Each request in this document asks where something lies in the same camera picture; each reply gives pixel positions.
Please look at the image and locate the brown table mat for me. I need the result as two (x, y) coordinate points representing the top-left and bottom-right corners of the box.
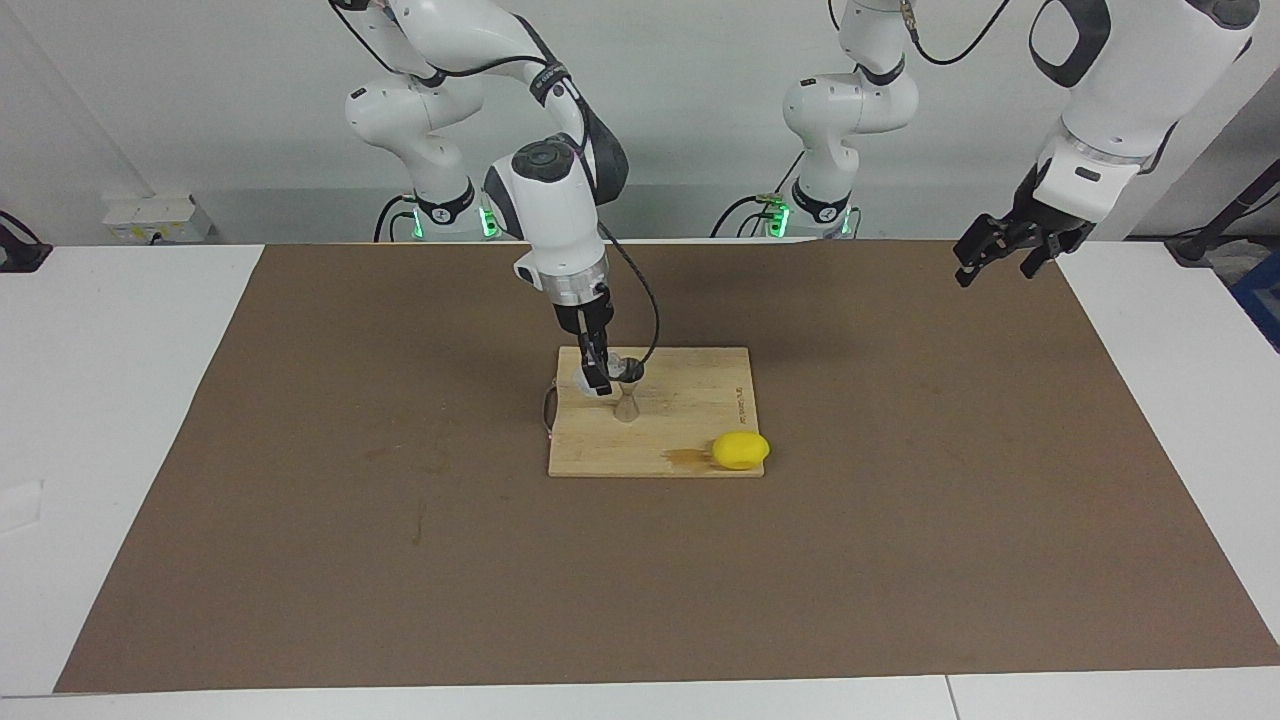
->
(55, 240), (1280, 693)

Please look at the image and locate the black stand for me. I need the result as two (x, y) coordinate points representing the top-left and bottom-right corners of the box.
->
(1165, 160), (1280, 266)

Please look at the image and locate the black clamp mount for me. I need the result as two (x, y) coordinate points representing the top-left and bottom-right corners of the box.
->
(0, 210), (53, 273)

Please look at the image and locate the yellow lemon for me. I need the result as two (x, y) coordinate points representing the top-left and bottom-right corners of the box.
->
(712, 431), (771, 471)

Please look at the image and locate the white paper piece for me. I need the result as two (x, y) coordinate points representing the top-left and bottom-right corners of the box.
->
(0, 480), (45, 533)

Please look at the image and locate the clear glass cup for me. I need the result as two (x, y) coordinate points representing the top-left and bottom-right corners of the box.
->
(575, 352), (641, 393)

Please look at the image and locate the black base cable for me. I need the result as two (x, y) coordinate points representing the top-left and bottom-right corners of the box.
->
(712, 150), (806, 239)
(374, 195), (416, 243)

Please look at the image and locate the wooden cutting board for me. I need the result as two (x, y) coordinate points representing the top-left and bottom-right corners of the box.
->
(541, 346), (766, 478)

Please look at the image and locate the white wall power box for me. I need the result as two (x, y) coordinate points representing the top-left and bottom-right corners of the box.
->
(100, 195), (213, 244)

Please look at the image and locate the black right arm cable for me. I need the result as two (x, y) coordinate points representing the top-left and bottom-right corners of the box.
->
(335, 0), (663, 369)

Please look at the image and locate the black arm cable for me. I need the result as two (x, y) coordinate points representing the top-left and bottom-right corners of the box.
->
(335, 0), (663, 369)
(900, 0), (1009, 67)

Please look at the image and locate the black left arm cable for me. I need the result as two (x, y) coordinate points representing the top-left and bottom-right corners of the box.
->
(900, 0), (1009, 67)

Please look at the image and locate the metal jigger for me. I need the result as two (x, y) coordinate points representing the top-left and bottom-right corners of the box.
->
(612, 362), (645, 423)

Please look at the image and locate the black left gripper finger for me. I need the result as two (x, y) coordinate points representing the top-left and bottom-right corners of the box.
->
(1020, 238), (1079, 279)
(953, 213), (1023, 288)

